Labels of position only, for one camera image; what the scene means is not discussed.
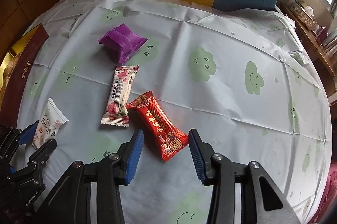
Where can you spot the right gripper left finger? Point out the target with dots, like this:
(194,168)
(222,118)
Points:
(69,199)

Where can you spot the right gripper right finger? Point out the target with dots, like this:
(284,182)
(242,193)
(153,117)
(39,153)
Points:
(261,199)

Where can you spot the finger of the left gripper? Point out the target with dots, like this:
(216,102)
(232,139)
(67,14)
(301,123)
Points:
(27,134)
(41,155)

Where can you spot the white brown snack sachet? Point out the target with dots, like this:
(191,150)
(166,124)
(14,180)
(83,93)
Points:
(49,124)

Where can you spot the white floral snack bar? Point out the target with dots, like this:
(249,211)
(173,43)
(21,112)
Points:
(116,112)

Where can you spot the red candy packet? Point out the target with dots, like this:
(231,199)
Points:
(169,139)

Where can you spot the purple snack packet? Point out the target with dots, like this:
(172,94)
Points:
(123,42)

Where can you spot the gold and brown tin box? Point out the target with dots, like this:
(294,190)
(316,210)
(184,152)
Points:
(16,74)

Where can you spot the white cloud-print tablecloth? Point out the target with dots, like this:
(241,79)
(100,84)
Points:
(243,80)

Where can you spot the wooden side shelf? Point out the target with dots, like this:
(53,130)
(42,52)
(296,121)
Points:
(322,62)

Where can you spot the purple bottle on shelf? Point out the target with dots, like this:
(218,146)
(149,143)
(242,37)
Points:
(321,35)

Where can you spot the patterned tissue box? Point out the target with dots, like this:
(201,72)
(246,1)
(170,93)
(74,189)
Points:
(305,14)

